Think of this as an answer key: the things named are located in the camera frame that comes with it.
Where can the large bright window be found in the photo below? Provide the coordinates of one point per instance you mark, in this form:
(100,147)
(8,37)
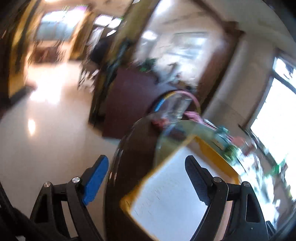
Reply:
(272,115)

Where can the teal tissue box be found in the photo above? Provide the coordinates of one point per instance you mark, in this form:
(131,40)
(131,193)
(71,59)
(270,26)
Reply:
(222,134)

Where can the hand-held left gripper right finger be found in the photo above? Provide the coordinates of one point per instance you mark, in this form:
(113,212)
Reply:
(196,176)

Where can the dark wooden cabinet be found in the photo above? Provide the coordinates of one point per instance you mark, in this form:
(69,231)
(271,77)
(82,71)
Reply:
(129,92)

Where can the yellow cardboard box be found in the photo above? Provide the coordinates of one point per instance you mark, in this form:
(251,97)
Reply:
(161,197)

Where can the wood framed interior window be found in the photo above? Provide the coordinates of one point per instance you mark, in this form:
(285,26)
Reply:
(57,25)

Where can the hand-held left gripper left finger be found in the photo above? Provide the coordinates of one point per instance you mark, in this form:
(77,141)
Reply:
(97,178)

